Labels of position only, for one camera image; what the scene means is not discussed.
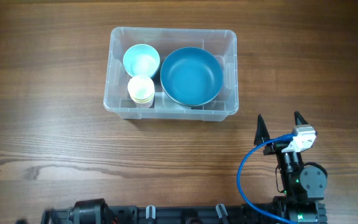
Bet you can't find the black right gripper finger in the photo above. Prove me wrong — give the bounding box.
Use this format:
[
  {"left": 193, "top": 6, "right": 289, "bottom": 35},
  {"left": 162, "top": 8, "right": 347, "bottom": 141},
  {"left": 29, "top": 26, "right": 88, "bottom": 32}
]
[
  {"left": 254, "top": 114, "right": 270, "bottom": 146},
  {"left": 294, "top": 111, "right": 308, "bottom": 126}
]

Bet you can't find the blue bowl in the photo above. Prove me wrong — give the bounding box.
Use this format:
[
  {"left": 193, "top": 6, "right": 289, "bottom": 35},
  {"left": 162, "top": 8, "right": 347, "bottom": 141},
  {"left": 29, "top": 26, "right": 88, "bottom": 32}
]
[{"left": 160, "top": 47, "right": 224, "bottom": 106}]

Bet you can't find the yellow cup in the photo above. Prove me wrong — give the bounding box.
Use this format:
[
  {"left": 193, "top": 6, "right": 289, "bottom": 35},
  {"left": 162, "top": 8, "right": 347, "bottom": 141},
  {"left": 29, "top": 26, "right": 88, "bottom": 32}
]
[{"left": 131, "top": 94, "right": 154, "bottom": 104}]

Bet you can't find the pale green cup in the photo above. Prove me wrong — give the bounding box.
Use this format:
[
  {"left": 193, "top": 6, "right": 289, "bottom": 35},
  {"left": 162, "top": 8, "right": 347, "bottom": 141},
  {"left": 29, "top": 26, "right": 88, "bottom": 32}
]
[{"left": 127, "top": 75, "right": 155, "bottom": 100}]

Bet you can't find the mint green small bowl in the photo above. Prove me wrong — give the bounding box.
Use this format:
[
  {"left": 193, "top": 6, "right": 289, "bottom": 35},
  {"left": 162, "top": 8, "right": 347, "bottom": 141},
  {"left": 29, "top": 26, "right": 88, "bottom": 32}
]
[{"left": 123, "top": 44, "right": 160, "bottom": 78}]

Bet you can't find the cream bowl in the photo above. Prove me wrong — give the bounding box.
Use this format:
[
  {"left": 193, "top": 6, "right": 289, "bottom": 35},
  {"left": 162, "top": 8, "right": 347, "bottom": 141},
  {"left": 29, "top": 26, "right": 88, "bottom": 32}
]
[{"left": 165, "top": 91, "right": 218, "bottom": 107}]

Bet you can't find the pink cup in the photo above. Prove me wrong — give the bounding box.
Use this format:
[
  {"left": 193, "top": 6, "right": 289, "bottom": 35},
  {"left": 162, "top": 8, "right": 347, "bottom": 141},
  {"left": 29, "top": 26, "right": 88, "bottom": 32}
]
[{"left": 135, "top": 101, "right": 154, "bottom": 108}]

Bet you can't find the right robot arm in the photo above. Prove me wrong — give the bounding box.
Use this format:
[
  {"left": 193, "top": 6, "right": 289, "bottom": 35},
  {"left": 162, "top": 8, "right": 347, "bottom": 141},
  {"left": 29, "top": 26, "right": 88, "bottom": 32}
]
[{"left": 263, "top": 111, "right": 328, "bottom": 224}]

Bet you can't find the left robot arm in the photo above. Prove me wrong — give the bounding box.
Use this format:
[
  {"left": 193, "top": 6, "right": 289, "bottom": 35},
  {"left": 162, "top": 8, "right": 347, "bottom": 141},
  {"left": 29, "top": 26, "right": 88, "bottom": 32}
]
[{"left": 40, "top": 198, "right": 119, "bottom": 224}]

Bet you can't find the clear plastic storage bin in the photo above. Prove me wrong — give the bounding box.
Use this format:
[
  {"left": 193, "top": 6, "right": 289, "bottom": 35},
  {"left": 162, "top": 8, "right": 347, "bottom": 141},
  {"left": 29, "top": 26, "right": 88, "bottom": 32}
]
[{"left": 103, "top": 27, "right": 239, "bottom": 121}]

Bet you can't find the right blue cable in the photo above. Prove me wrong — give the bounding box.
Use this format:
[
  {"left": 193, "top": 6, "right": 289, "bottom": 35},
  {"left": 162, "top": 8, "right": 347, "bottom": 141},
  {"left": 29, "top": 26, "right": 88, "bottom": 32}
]
[{"left": 236, "top": 133, "right": 298, "bottom": 224}]

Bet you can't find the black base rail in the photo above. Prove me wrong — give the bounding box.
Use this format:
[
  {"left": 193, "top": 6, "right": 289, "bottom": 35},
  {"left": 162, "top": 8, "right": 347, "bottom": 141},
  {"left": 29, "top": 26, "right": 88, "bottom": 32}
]
[{"left": 56, "top": 203, "right": 280, "bottom": 224}]

